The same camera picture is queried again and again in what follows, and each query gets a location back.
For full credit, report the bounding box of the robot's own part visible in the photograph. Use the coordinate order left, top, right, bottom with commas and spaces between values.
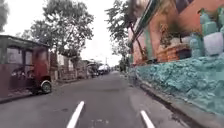
65, 100, 86, 128
139, 109, 156, 128

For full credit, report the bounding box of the orange building with teal trim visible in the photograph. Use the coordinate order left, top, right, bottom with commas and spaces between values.
127, 0, 224, 66

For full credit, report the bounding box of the red three-wheeled vehicle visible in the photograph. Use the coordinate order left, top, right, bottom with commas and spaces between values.
28, 45, 53, 95

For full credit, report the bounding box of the dark shed building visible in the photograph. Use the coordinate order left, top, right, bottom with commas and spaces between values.
0, 34, 51, 98

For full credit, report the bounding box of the tall thin-leaved tree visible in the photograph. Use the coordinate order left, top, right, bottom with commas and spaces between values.
104, 0, 138, 73

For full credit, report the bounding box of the concrete kerb strip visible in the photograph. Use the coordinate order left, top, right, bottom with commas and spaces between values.
128, 74, 224, 128

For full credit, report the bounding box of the large leafy tree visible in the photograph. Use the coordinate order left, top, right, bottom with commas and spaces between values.
19, 0, 96, 68

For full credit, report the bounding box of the white plant pot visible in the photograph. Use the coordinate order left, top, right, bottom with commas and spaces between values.
202, 31, 224, 57

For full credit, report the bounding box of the turquoise stone wall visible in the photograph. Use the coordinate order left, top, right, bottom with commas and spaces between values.
128, 54, 224, 116

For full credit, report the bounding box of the low wall with houses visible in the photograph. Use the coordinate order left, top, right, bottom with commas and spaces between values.
49, 51, 89, 83

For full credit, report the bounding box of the grey asphalt road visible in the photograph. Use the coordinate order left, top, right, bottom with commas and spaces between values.
0, 70, 224, 128

